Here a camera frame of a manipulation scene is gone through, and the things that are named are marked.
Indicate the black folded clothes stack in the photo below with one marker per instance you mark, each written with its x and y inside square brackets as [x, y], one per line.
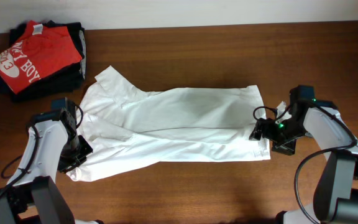
[63, 81]

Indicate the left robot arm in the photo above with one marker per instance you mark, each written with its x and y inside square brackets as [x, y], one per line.
[53, 146]

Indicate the white printed t-shirt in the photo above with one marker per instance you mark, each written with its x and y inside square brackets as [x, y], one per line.
[130, 129]

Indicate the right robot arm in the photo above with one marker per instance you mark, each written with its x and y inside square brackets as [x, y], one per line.
[335, 198]

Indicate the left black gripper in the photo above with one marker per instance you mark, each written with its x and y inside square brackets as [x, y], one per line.
[77, 155]

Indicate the red folded printed t-shirt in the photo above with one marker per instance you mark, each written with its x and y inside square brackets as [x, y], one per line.
[36, 51]

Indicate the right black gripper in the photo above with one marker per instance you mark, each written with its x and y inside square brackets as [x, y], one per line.
[265, 132]

